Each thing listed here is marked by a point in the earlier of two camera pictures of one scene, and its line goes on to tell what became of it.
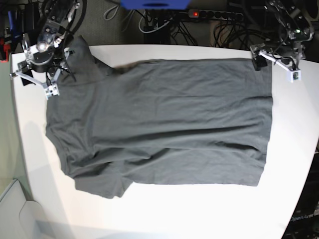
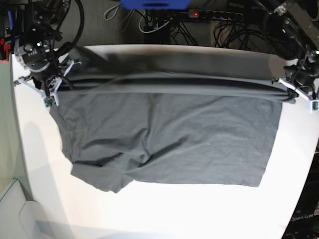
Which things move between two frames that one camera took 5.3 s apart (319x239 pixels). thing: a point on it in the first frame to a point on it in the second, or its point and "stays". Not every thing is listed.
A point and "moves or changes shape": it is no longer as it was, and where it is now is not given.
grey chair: [20, 218] stays
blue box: [155, 4] stays
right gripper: [293, 53] to [304, 81]
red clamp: [7, 48] stays
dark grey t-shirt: [185, 121] moves or changes shape
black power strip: [216, 14] stays
